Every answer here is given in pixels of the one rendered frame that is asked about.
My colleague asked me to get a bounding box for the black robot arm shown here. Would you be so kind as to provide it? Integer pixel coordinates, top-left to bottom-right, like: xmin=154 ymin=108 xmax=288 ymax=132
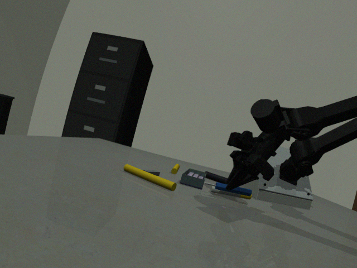
xmin=227 ymin=96 xmax=357 ymax=186

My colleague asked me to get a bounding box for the blue stylus with silver tip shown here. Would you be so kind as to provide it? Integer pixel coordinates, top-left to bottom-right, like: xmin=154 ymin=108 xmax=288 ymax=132
xmin=205 ymin=182 xmax=252 ymax=197

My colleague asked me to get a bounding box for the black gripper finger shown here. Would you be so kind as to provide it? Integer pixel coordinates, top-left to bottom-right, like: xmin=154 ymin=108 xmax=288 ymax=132
xmin=225 ymin=158 xmax=239 ymax=184
xmin=226 ymin=161 xmax=259 ymax=190

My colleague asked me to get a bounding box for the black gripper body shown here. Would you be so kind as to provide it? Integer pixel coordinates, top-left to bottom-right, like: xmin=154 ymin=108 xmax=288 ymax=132
xmin=230 ymin=135 xmax=277 ymax=181

